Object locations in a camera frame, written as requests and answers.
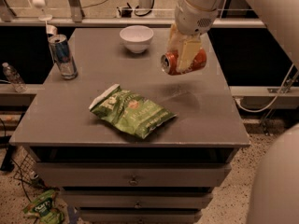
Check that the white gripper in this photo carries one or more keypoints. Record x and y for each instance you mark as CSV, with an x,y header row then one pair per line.
x,y
192,17

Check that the orange crushed coke can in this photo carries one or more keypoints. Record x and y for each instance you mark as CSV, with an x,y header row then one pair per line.
x,y
169,63

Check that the green jalapeno chip bag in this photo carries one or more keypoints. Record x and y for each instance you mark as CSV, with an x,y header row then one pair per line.
x,y
129,112

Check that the blue silver energy drink can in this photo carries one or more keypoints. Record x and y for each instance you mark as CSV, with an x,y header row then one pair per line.
x,y
62,56

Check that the green chip bag on floor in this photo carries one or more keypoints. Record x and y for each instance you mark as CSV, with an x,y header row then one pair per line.
x,y
44,210

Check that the white ceramic bowl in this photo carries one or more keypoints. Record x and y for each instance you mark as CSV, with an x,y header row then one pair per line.
x,y
136,38

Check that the grey drawer cabinet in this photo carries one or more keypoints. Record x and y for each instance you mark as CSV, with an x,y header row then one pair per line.
x,y
58,126

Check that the white desk lamp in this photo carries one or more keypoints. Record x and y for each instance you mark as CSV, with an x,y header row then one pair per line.
x,y
45,17

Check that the clear plastic water bottle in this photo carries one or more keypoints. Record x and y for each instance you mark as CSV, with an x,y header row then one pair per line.
x,y
14,78

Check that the middle grey drawer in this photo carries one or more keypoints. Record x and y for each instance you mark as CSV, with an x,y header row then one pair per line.
x,y
137,199

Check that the grey drawer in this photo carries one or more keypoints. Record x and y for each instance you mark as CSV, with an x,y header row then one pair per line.
x,y
132,174
141,216
137,199

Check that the top grey drawer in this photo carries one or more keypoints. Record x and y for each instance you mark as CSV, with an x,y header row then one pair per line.
x,y
132,174

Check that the bottom grey drawer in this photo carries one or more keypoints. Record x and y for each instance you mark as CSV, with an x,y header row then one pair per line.
x,y
141,216

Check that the black wire basket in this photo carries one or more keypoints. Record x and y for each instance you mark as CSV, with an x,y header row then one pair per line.
x,y
26,174

